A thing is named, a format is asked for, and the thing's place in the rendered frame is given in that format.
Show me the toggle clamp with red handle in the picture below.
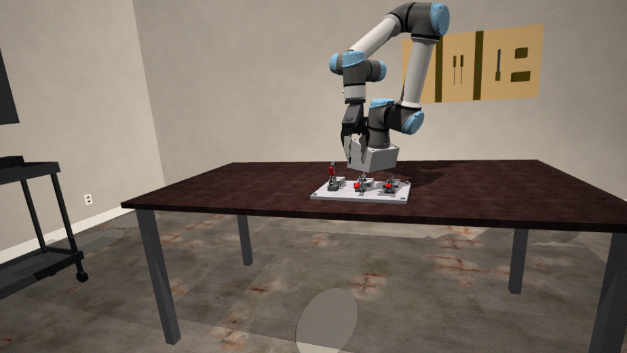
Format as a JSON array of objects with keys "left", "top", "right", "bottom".
[
  {"left": 327, "top": 161, "right": 339, "bottom": 191},
  {"left": 354, "top": 172, "right": 366, "bottom": 193},
  {"left": 385, "top": 174, "right": 396, "bottom": 193}
]

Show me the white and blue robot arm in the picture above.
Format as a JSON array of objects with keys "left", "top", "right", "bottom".
[{"left": 329, "top": 2, "right": 450, "bottom": 149}]

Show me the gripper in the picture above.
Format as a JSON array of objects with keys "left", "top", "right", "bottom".
[{"left": 341, "top": 99, "right": 370, "bottom": 164}]

